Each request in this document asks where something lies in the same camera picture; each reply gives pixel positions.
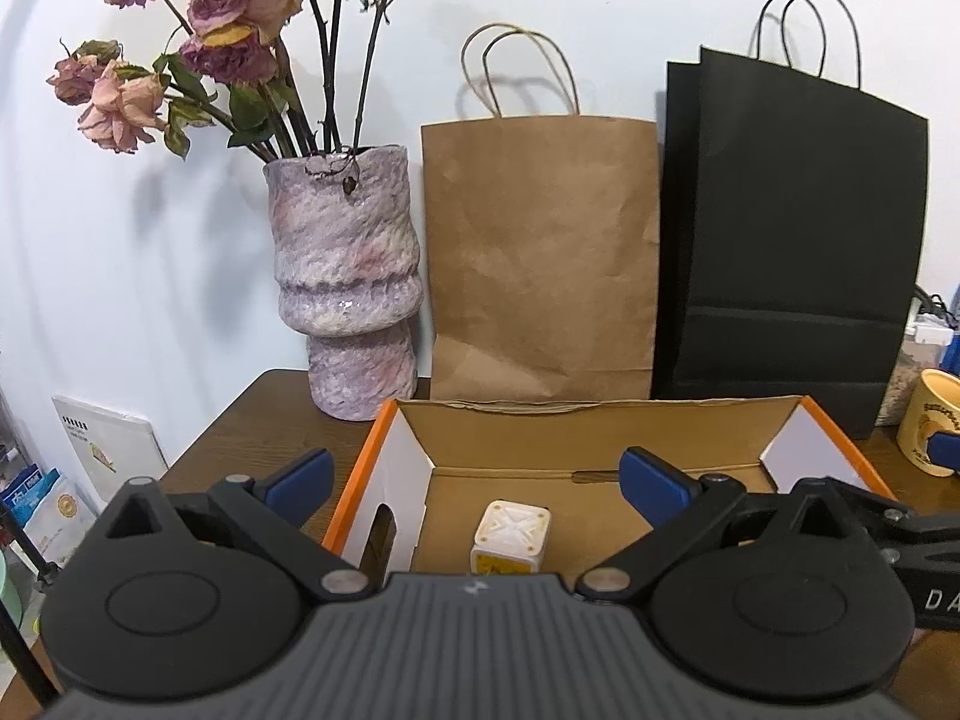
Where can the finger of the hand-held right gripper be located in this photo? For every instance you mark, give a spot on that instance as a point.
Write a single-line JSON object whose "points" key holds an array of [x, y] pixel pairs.
{"points": [[948, 451], [892, 516]]}

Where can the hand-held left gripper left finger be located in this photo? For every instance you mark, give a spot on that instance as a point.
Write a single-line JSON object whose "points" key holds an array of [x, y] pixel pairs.
{"points": [[301, 484]]}

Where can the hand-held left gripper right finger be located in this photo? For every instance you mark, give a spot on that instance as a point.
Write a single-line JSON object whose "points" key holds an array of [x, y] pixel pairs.
{"points": [[651, 487]]}

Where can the orange cardboard box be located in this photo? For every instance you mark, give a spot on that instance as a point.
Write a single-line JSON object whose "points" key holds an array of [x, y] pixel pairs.
{"points": [[525, 435]]}

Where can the yellow ceramic mug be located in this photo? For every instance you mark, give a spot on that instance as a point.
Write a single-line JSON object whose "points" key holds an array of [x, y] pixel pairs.
{"points": [[926, 412]]}

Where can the clear jar of grains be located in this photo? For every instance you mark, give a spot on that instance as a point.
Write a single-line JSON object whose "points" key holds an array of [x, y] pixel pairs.
{"points": [[904, 382]]}

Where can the white yellow cube container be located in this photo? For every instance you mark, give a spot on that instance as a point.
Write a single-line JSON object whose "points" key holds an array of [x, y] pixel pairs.
{"points": [[510, 532]]}

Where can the white booklet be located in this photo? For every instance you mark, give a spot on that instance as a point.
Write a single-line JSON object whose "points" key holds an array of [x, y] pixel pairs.
{"points": [[105, 450]]}

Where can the purple textured ceramic vase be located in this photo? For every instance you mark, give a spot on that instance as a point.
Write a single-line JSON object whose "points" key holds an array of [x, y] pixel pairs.
{"points": [[341, 277]]}

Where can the brown paper bag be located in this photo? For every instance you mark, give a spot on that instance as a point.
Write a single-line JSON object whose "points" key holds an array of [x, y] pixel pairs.
{"points": [[540, 255]]}

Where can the blue white packet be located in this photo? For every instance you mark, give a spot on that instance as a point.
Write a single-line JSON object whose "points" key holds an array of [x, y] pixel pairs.
{"points": [[41, 510]]}

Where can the black paper bag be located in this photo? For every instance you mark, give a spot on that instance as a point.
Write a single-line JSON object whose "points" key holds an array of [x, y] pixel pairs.
{"points": [[787, 240]]}

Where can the pale green object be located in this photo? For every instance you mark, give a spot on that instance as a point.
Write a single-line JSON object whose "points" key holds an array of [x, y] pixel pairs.
{"points": [[9, 592]]}

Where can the dried rose bouquet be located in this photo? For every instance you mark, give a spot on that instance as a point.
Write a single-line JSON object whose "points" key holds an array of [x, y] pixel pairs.
{"points": [[225, 22]]}

